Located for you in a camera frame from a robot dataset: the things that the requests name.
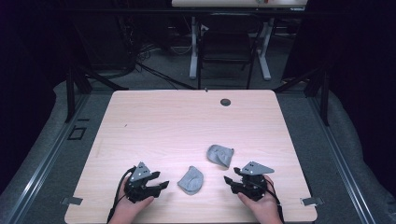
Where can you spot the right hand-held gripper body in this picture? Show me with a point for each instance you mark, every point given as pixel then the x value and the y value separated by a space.
pixel 253 186

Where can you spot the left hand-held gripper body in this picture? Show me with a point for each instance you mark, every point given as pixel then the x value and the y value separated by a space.
pixel 137 188

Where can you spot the grey ankle sock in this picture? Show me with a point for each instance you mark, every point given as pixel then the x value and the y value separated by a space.
pixel 190 182
pixel 219 154

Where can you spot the person's left hand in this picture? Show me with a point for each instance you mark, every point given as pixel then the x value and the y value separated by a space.
pixel 126 211

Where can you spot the person's right hand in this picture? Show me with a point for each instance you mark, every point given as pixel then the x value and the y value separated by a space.
pixel 264 210

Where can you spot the dark round table grommet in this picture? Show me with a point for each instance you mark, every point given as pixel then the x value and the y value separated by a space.
pixel 225 102

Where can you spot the black metal stand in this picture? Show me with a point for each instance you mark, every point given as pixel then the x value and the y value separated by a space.
pixel 70 93
pixel 324 96

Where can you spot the black metal chair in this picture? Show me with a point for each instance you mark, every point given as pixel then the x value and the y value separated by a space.
pixel 226 43

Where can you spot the dark equipment rack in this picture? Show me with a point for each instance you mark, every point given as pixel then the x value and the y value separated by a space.
pixel 102 43

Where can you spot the white-legged desk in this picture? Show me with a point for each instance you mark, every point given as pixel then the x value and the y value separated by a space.
pixel 218 3

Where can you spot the grey table bracket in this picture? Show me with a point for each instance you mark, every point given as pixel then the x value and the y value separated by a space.
pixel 72 201
pixel 312 201

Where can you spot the aluminium floor rail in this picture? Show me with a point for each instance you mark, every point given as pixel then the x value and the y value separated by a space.
pixel 341 158
pixel 46 158

